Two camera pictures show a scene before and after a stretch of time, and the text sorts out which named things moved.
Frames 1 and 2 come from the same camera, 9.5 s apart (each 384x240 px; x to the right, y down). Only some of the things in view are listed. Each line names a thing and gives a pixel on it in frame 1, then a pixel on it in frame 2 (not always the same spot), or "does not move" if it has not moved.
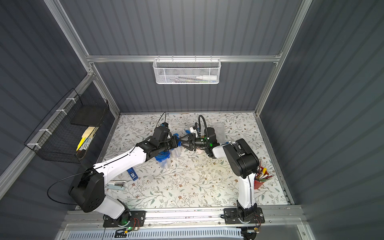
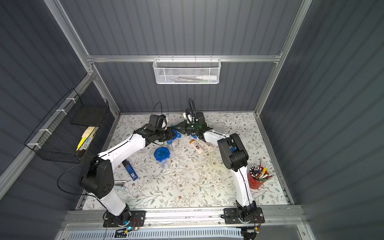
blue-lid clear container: x=219 y=130 does not move
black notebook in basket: x=88 y=115 does not move
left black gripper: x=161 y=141 -> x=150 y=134
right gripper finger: x=191 y=147 -> x=182 y=130
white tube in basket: x=207 y=77 does not move
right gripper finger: x=189 y=137 -> x=182 y=124
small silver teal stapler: x=117 y=185 does not move
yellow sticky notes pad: x=88 y=132 does not move
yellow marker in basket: x=83 y=139 does not move
